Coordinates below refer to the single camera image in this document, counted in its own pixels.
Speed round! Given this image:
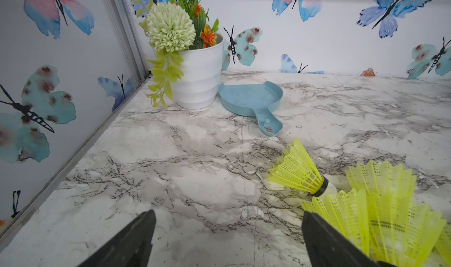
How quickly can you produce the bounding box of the yellow shuttlecock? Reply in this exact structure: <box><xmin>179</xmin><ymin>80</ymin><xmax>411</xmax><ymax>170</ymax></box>
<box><xmin>267</xmin><ymin>139</ymin><xmax>338</xmax><ymax>198</ymax></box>
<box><xmin>345</xmin><ymin>161</ymin><xmax>446</xmax><ymax>267</ymax></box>
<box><xmin>301</xmin><ymin>189</ymin><xmax>370</xmax><ymax>256</ymax></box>
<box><xmin>435</xmin><ymin>225</ymin><xmax>451</xmax><ymax>266</ymax></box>

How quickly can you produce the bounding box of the white pot with artificial plant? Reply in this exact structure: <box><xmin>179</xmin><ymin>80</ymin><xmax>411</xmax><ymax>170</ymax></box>
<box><xmin>131</xmin><ymin>0</ymin><xmax>224</xmax><ymax>110</ymax></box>

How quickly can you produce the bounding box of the light blue plastic scoop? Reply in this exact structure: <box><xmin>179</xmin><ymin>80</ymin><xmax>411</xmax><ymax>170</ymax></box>
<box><xmin>218</xmin><ymin>81</ymin><xmax>284</xmax><ymax>137</ymax></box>

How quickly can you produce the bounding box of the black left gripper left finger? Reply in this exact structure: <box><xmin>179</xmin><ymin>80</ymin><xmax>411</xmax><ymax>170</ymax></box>
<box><xmin>79</xmin><ymin>209</ymin><xmax>156</xmax><ymax>267</ymax></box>

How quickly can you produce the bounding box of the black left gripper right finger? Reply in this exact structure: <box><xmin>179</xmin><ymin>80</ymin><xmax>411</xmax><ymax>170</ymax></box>
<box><xmin>301</xmin><ymin>211</ymin><xmax>390</xmax><ymax>267</ymax></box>

